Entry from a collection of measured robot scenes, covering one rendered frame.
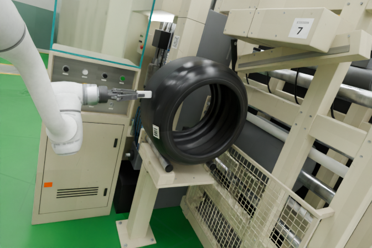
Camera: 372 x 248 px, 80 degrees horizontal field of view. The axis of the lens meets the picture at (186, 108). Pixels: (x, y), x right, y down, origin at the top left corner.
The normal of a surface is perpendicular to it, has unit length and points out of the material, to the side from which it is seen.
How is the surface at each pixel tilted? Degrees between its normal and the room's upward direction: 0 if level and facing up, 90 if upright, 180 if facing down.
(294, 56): 90
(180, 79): 61
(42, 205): 90
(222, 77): 79
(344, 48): 90
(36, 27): 90
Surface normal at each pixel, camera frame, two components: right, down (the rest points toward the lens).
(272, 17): -0.86, -0.11
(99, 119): 0.43, 0.36
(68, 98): 0.54, -0.15
